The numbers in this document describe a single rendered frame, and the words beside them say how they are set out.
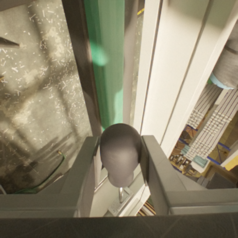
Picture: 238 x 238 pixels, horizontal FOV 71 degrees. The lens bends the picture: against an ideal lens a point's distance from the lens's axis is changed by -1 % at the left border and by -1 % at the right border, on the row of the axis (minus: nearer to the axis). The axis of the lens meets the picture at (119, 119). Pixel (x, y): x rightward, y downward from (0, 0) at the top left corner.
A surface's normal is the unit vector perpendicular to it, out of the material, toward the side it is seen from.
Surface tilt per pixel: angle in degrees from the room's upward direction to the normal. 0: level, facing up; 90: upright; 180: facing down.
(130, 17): 0
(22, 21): 0
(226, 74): 94
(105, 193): 90
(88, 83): 90
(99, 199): 90
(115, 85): 0
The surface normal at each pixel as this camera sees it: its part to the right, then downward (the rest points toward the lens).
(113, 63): 0.75, 0.51
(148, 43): -0.66, 0.59
